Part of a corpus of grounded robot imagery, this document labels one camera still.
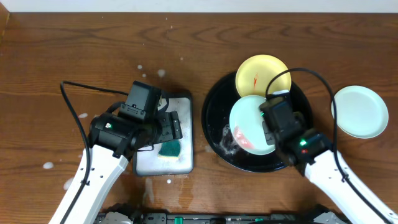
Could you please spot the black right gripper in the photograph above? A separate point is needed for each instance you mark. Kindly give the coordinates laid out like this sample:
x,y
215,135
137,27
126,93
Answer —
x,y
266,126

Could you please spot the light blue plate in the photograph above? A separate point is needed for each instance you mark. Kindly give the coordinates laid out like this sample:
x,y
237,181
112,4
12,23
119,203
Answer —
x,y
245,122

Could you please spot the yellow plate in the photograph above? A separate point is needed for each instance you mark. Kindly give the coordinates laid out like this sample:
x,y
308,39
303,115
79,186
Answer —
x,y
255,73

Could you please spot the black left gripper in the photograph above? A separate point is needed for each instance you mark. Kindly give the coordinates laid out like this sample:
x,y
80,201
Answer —
x,y
171,126

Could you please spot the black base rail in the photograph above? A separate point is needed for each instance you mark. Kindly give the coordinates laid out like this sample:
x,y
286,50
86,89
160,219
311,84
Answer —
x,y
123,213

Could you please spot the black round tray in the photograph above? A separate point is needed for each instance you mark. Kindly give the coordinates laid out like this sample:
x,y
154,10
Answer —
x,y
215,123

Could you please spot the pale green plate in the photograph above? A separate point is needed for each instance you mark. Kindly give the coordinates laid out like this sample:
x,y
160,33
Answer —
x,y
360,112

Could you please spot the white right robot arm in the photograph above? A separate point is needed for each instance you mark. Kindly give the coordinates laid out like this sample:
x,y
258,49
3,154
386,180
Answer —
x,y
312,154

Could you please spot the green yellow sponge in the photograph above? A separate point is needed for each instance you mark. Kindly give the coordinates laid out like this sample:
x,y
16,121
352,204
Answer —
x,y
170,149

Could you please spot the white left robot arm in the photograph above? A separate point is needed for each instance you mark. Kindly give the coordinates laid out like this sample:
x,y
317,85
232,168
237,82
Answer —
x,y
111,145

